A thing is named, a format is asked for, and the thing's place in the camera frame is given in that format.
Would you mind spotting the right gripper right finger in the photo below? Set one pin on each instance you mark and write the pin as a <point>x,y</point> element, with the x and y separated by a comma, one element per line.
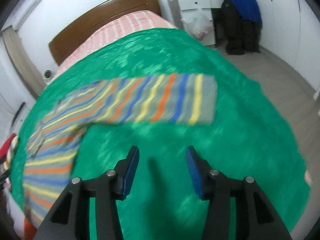
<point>256,217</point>

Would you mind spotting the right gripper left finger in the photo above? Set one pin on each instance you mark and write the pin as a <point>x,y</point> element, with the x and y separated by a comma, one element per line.
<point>68,217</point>

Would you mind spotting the striped knit sweater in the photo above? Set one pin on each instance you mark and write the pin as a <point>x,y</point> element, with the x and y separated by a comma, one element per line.
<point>51,149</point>

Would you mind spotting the orange blanket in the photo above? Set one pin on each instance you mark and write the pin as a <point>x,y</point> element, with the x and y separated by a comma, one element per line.
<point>29,231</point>

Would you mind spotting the green satin bedspread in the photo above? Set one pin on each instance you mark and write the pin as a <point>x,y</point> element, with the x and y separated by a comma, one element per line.
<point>248,137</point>

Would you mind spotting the striped folded cloth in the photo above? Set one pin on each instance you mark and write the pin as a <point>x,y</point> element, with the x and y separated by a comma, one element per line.
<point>10,153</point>

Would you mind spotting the beige curtain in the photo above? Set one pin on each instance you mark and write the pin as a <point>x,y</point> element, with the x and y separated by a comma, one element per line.
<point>25,68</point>

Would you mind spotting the small white fan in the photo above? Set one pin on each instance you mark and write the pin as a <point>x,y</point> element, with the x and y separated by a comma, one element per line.
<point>47,76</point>

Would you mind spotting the black coat on chair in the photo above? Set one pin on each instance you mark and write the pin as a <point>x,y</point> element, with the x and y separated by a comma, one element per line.
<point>242,35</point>

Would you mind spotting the pink striped bed sheet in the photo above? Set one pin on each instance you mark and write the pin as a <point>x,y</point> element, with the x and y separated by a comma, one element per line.
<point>109,33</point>

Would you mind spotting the white plastic bag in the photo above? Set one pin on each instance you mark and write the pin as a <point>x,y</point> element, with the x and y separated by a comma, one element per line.
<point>197,24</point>

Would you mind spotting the blue garment on chair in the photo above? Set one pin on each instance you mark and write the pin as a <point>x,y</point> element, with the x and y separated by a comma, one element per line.
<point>249,10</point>

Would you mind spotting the white air conditioner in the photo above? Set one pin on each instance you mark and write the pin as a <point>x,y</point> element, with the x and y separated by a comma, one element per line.
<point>22,12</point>

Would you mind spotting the white desk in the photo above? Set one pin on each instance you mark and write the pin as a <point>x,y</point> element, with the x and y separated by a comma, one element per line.
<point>183,11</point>

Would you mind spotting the brown wooden headboard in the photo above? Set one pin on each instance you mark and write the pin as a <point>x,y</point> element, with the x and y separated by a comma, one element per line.
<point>77,32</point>

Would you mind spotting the black rod by wall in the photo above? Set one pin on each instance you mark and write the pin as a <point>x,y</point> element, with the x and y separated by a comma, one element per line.
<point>18,112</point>

